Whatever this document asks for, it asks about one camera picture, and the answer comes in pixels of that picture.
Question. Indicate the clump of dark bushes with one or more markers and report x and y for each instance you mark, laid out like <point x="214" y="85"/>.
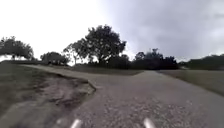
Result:
<point x="153" y="61"/>

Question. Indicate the dry grass field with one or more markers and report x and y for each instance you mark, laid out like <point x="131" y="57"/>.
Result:
<point x="200" y="80"/>

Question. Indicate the patchy grass and dirt ground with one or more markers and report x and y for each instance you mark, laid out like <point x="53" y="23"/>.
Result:
<point x="16" y="83"/>

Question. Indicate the robot's own part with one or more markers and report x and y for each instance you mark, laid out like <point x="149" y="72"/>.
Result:
<point x="76" y="123"/>
<point x="149" y="123"/>

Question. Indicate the dark tree with flat crown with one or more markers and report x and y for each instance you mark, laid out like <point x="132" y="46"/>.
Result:
<point x="15" y="48"/>

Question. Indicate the large dark broad tree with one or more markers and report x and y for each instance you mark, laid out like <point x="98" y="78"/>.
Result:
<point x="101" y="43"/>

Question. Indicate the grey gravel path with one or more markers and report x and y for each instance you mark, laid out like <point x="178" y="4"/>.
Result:
<point x="133" y="96"/>

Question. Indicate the grass patch between paths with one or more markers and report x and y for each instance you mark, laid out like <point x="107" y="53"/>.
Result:
<point x="100" y="70"/>

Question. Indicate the distant row of trees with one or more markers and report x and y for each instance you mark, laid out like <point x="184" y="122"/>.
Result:
<point x="206" y="62"/>

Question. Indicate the low dark round tree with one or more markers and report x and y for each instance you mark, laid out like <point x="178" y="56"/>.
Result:
<point x="53" y="57"/>

